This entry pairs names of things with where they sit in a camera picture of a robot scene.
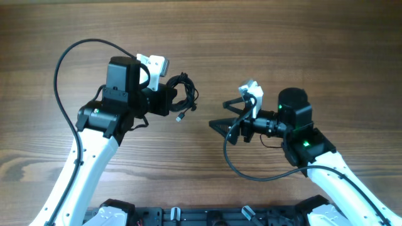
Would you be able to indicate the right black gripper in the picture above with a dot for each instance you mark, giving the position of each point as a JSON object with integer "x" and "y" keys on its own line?
{"x": 234, "y": 135}

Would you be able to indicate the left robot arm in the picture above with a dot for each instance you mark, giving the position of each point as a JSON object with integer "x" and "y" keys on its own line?
{"x": 132, "y": 90}

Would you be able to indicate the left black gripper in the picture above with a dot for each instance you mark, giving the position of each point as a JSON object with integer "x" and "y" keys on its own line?
{"x": 164, "y": 93}

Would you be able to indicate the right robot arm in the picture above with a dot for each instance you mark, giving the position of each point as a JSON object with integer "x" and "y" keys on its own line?
{"x": 310, "y": 152}

